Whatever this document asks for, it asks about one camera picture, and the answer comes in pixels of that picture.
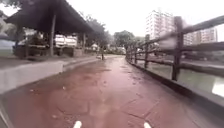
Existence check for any red stone paved path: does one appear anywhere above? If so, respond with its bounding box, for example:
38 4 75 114
0 56 224 128

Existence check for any row of trees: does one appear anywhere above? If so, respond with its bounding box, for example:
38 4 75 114
83 13 149 55

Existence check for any tall pale apartment building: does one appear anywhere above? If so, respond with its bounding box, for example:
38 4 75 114
145 8 219 46

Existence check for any dark wooden railing fence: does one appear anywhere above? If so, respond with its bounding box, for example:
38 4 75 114
124 14 224 109

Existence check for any robot's own part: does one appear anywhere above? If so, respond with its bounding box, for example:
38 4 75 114
143 121 152 128
72 120 83 128

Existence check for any dark roofed open shelter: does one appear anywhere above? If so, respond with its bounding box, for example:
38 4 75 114
3 0 96 58

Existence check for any green canal water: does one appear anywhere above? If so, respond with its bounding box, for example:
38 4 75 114
133 58 224 98

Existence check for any short dark post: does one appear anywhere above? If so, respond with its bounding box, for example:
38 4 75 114
100 48 105 61

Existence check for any grey concrete kerb wall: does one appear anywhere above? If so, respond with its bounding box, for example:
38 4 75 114
0 54 116 95

